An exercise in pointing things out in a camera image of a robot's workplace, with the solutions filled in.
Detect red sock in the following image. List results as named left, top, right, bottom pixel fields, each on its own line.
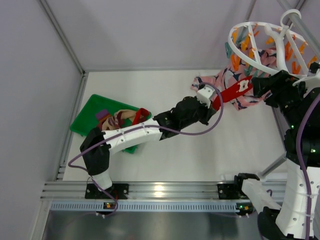
left=212, top=76, right=253, bottom=111
left=132, top=108, right=150, bottom=126

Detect white round clip hanger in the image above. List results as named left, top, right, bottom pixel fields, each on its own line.
left=225, top=9, right=320, bottom=79

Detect beige purple striped sock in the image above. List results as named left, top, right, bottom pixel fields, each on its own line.
left=101, top=109, right=137, bottom=131

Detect maroon purple orange sock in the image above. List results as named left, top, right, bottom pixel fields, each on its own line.
left=95, top=109, right=112, bottom=123

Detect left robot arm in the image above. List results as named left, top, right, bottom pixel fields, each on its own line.
left=79, top=96, right=221, bottom=200

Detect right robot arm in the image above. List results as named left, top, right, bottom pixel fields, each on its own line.
left=234, top=70, right=320, bottom=240

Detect metal hanger stand pole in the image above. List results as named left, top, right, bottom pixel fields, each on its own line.
left=277, top=0, right=320, bottom=59

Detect pink shark print shorts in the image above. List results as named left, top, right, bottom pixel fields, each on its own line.
left=190, top=53, right=271, bottom=111

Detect green plastic tray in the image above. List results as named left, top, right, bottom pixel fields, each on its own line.
left=69, top=93, right=153, bottom=154

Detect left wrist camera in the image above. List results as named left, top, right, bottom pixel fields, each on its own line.
left=196, top=84, right=218, bottom=108

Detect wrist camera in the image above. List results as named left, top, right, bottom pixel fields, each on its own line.
left=292, top=62, right=320, bottom=86
left=196, top=84, right=218, bottom=108

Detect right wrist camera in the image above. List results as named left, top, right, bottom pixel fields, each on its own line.
left=292, top=62, right=320, bottom=86

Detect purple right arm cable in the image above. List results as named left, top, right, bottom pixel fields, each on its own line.
left=258, top=92, right=320, bottom=240

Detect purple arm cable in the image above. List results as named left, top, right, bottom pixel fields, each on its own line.
left=258, top=92, right=320, bottom=240
left=67, top=83, right=225, bottom=218

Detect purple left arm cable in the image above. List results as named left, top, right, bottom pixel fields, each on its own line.
left=67, top=83, right=225, bottom=218

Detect aluminium mounting rail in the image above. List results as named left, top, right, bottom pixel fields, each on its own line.
left=40, top=181, right=283, bottom=213

